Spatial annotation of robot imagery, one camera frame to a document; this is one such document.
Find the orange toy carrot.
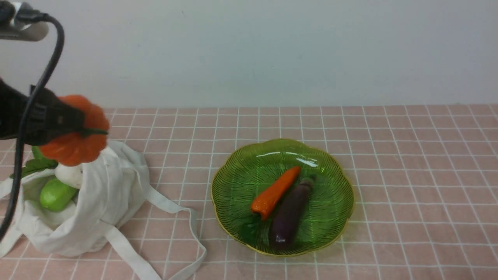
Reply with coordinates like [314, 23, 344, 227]
[251, 166, 301, 221]

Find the green glass plate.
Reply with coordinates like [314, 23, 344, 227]
[210, 138, 356, 257]

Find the white cloth tote bag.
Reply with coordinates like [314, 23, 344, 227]
[1, 140, 207, 280]

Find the white radish with leaves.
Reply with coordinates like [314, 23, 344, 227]
[21, 146, 82, 189]

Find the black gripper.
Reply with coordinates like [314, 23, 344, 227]
[0, 80, 85, 146]

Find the green toy cucumber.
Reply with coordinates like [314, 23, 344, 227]
[39, 177, 79, 212]

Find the orange toy pumpkin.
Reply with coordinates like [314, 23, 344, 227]
[39, 94, 110, 166]

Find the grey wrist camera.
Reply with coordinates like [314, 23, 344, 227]
[0, 0, 49, 42]

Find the black cable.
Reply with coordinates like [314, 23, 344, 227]
[0, 12, 65, 242]

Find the purple toy eggplant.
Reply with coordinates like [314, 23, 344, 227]
[268, 174, 316, 250]

